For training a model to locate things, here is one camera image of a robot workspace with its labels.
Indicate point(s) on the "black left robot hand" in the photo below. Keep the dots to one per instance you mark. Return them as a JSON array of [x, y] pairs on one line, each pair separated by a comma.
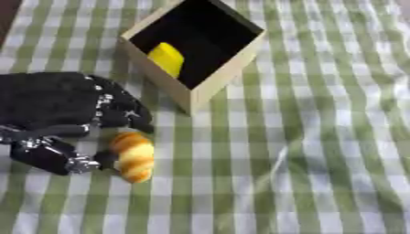
[[48, 100]]

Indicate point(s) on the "tan cardboard box black inside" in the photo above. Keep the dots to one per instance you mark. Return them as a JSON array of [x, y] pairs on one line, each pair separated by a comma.
[[213, 82]]

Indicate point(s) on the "orange striped toy croissant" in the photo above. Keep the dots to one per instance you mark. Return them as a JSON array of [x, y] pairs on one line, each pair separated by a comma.
[[133, 157]]

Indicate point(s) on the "yellow block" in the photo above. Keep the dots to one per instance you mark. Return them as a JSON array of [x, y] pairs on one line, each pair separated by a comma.
[[167, 58]]

